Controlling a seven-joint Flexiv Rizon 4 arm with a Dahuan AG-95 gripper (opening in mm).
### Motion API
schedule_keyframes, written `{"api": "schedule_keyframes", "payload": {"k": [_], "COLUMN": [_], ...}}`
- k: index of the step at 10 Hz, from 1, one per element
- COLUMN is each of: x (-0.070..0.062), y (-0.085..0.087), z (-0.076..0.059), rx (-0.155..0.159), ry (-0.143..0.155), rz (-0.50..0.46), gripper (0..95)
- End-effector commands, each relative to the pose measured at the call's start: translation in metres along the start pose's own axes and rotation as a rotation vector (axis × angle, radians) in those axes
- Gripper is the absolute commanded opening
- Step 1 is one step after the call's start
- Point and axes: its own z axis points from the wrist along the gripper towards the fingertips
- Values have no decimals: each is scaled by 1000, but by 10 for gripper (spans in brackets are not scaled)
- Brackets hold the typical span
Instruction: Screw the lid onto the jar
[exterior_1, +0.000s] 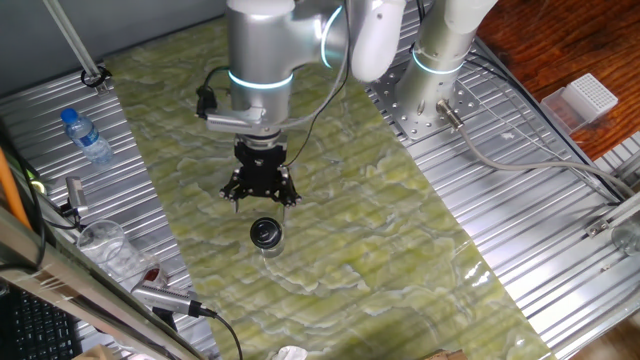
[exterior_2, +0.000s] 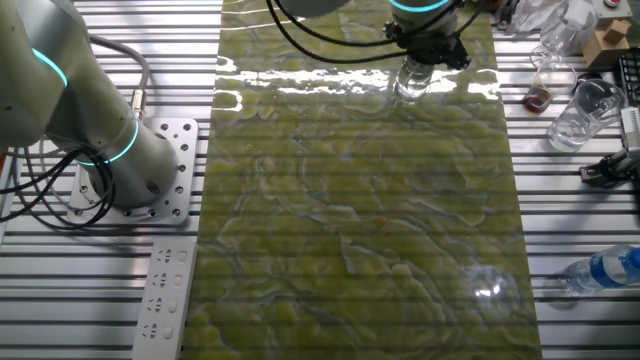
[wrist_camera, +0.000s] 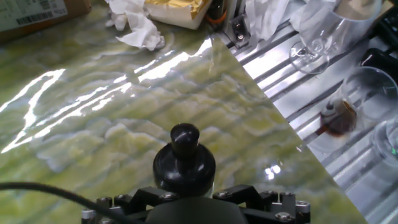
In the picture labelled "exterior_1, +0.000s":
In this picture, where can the silver robot mounting plate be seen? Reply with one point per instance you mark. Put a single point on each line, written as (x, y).
(400, 117)

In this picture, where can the green marble pattern mat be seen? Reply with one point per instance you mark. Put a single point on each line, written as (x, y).
(350, 250)

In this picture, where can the small clear glass jar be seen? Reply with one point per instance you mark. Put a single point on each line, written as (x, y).
(274, 251)

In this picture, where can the crumpled white tissue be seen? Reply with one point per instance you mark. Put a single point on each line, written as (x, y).
(290, 354)

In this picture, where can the glass with brown residue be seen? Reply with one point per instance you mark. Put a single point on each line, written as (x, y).
(154, 276)

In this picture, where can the clear glass cup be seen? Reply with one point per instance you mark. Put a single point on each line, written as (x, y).
(627, 240)

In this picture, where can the black keyboard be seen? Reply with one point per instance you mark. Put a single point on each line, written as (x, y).
(35, 330)

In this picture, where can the aluminium rail with bracket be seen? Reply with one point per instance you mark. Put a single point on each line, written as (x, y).
(620, 212)

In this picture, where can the silver depth camera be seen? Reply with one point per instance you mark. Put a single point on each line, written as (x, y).
(162, 299)
(76, 192)

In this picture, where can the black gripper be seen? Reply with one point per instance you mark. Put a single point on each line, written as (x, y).
(261, 170)

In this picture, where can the black camera stand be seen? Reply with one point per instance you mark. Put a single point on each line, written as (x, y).
(165, 320)

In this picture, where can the silver gripper-mounted camera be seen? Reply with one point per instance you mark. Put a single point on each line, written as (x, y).
(235, 121)

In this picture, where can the clear plastic measuring cup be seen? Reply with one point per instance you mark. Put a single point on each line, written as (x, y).
(107, 250)

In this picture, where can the water bottle with blue label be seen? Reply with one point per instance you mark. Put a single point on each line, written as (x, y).
(87, 137)

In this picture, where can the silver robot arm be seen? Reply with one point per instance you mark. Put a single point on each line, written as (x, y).
(260, 45)

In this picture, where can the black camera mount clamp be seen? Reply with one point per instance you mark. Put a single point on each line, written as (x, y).
(72, 210)

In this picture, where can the aluminium pole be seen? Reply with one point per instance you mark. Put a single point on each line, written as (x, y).
(75, 42)

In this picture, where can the white pipette tip box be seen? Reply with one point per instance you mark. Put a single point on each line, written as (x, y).
(590, 97)

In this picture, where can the aluminium frame beam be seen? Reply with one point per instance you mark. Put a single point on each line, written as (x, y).
(75, 290)

